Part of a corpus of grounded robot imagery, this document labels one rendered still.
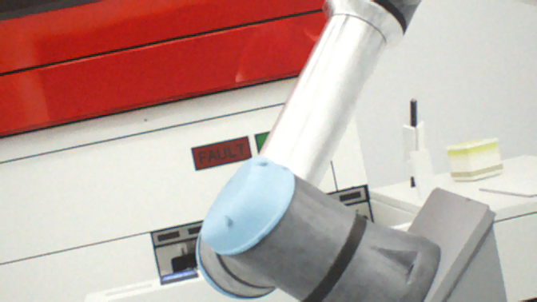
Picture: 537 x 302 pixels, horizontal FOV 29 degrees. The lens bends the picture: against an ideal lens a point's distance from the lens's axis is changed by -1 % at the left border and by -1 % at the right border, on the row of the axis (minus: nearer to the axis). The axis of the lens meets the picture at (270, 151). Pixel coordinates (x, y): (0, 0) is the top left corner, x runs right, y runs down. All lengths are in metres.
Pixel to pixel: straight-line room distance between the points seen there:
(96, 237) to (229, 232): 1.02
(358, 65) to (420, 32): 2.37
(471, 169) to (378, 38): 0.61
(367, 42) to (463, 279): 0.39
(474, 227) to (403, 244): 0.08
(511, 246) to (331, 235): 0.51
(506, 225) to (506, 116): 2.25
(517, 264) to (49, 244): 0.96
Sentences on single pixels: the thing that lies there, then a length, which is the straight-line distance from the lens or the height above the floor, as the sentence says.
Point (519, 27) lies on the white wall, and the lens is 3.81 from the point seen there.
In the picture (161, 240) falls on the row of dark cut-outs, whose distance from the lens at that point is 2.08.
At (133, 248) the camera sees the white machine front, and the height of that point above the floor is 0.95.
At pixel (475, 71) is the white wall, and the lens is 3.74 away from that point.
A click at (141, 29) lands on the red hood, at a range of 2.03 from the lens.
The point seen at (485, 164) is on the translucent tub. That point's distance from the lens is 1.93.
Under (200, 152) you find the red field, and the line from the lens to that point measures 2.07.
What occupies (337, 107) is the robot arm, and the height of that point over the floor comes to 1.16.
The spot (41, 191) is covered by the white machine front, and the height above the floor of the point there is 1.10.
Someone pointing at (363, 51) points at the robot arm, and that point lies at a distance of 1.33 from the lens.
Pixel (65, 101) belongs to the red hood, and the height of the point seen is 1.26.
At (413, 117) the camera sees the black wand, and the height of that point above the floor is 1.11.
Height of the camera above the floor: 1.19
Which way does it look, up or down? 3 degrees down
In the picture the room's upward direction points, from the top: 12 degrees counter-clockwise
